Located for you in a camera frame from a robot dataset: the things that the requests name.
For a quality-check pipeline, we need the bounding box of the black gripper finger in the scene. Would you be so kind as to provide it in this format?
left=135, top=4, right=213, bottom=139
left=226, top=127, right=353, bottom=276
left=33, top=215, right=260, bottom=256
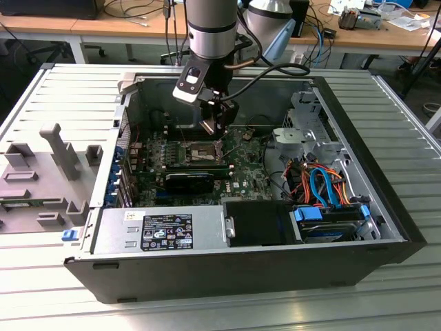
left=212, top=89, right=240, bottom=135

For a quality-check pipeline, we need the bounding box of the metal locking lever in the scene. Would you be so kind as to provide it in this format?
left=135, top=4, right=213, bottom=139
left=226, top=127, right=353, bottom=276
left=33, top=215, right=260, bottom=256
left=175, top=116, right=189, bottom=148

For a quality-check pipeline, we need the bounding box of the CPU socket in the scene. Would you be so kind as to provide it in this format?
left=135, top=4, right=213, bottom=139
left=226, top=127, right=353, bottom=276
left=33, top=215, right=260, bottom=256
left=184, top=137, right=227, bottom=163

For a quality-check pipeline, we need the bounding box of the black RAM slot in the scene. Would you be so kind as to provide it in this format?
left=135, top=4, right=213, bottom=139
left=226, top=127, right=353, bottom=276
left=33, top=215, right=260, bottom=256
left=166, top=134, right=228, bottom=141
left=165, top=124, right=228, bottom=131
left=165, top=128, right=228, bottom=134
left=165, top=131, right=228, bottom=138

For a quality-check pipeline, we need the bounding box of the green motherboard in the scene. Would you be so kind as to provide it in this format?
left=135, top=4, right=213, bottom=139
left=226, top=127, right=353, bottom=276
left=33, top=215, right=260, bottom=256
left=126, top=126, right=276, bottom=208

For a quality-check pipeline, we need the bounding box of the green RAM stick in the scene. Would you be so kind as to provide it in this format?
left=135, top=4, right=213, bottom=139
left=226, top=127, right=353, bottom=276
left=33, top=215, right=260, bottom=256
left=164, top=162, right=232, bottom=174
left=0, top=201, right=44, bottom=211

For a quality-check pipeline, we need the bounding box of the white power strip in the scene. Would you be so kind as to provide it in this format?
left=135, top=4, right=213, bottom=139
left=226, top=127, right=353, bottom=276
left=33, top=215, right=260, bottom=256
left=288, top=51, right=305, bottom=69

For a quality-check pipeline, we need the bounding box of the black graphics card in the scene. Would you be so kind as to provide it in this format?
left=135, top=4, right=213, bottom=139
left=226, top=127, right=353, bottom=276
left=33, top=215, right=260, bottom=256
left=163, top=171, right=216, bottom=194

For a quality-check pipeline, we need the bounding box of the silver drive cage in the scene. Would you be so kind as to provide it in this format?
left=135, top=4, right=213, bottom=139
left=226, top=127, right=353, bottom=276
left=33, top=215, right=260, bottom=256
left=280, top=90, right=349, bottom=166

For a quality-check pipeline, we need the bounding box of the silver power supply unit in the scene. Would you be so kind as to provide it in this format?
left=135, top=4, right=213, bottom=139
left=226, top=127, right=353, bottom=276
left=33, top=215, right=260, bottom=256
left=91, top=205, right=230, bottom=254

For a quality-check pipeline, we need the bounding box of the black plastic shroud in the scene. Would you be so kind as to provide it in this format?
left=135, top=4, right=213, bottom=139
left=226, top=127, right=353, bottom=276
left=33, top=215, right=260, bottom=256
left=223, top=200, right=305, bottom=248

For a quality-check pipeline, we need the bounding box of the wooden desk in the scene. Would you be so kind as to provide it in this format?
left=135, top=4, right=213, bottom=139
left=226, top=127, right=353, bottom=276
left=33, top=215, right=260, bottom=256
left=289, top=5, right=441, bottom=70
left=0, top=6, right=203, bottom=66

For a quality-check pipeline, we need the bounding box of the metal heat sink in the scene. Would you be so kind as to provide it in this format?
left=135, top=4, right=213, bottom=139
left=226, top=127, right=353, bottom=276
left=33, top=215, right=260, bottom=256
left=337, top=7, right=362, bottom=31

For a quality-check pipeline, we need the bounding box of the white cardboard box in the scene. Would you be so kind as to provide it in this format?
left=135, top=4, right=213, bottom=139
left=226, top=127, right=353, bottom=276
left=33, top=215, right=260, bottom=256
left=329, top=0, right=367, bottom=15

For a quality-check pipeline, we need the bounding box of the hard disk with blue carrier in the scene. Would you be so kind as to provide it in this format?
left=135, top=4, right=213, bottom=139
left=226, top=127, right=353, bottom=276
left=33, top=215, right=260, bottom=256
left=291, top=203, right=372, bottom=244

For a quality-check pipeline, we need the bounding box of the silver metal part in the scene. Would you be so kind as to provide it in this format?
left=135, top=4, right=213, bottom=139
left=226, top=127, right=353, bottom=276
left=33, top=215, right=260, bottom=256
left=358, top=10, right=383, bottom=30

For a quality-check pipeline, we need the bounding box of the black PC case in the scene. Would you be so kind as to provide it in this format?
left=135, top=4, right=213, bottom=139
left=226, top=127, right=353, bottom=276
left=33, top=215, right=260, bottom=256
left=63, top=70, right=428, bottom=305

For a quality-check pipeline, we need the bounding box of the black flat device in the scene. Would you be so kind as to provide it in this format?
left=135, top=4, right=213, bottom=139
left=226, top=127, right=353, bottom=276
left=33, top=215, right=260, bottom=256
left=0, top=0, right=103, bottom=20

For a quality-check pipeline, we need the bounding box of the clear plastic bag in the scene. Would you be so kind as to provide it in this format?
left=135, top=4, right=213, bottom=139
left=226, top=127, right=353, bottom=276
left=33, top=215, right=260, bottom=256
left=387, top=12, right=431, bottom=32

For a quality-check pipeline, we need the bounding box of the black tripod leg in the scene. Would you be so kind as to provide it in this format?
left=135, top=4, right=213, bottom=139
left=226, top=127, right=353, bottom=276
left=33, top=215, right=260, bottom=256
left=401, top=30, right=441, bottom=99

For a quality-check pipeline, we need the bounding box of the grey parts rack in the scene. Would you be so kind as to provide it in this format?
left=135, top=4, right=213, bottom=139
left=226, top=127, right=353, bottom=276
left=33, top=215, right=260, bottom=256
left=0, top=122, right=105, bottom=235

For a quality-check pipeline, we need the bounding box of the black camera cable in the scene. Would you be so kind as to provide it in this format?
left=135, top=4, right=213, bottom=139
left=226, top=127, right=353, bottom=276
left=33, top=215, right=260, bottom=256
left=220, top=63, right=311, bottom=103

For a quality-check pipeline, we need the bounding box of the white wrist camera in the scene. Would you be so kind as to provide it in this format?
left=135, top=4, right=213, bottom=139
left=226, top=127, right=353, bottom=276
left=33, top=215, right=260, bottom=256
left=172, top=63, right=212, bottom=104

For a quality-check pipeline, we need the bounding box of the black wire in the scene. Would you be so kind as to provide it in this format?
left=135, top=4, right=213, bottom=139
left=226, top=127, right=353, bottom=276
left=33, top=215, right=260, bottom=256
left=261, top=136, right=294, bottom=201

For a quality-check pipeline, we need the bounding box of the orange wire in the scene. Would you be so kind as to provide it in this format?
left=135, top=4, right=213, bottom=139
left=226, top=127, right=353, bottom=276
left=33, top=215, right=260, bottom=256
left=327, top=168, right=351, bottom=208
left=300, top=167, right=313, bottom=206

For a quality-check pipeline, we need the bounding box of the blue wire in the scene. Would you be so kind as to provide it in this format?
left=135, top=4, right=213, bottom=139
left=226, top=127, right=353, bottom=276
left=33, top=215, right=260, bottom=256
left=309, top=166, right=342, bottom=210

